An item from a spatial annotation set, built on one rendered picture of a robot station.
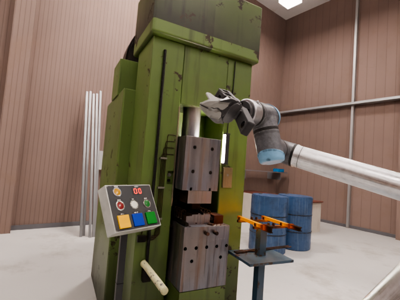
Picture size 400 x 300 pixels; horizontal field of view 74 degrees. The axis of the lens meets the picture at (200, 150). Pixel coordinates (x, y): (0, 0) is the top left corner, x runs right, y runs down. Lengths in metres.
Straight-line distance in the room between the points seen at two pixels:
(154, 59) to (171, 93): 0.27
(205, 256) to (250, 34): 1.87
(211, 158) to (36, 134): 4.09
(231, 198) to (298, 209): 2.85
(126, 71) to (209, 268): 1.90
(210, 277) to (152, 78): 1.53
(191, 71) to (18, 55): 3.88
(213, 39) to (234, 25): 0.26
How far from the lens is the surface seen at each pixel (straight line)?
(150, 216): 1.72
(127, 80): 2.74
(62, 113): 5.70
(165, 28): 2.17
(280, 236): 4.69
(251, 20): 2.63
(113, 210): 1.58
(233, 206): 2.36
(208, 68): 2.29
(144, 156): 1.98
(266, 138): 0.94
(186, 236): 1.96
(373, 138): 8.19
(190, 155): 1.95
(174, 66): 2.16
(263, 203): 4.54
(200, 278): 2.12
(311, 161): 1.04
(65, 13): 6.23
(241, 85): 2.44
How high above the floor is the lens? 1.35
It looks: 3 degrees up
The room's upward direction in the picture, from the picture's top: 4 degrees clockwise
